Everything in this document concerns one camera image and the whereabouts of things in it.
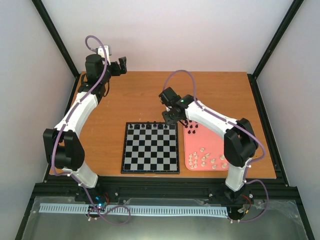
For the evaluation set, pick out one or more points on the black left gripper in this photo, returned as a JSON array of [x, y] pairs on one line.
[[123, 66]]

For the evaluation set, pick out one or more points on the black frame post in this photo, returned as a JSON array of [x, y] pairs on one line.
[[285, 23], [43, 13]]

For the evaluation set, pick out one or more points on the left black frame post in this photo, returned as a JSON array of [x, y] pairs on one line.
[[43, 13]]

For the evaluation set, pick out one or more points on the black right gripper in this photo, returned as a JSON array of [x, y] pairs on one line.
[[168, 120]]

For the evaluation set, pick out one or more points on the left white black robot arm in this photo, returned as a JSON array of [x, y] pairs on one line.
[[62, 145]]

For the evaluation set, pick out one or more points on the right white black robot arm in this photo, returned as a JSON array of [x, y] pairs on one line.
[[239, 145]]

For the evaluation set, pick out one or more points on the right black frame post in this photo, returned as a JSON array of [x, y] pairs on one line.
[[285, 23]]

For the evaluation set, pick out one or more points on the pink plastic tray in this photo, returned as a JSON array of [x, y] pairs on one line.
[[207, 139]]

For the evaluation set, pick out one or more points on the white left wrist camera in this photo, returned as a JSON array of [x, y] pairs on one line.
[[104, 52]]

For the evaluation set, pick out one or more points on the black white chess board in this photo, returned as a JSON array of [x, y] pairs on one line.
[[150, 151]]

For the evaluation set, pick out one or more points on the light blue slotted cable duct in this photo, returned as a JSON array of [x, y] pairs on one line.
[[136, 210]]

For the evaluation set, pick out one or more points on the black aluminium frame base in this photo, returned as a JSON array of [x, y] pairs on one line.
[[211, 190]]

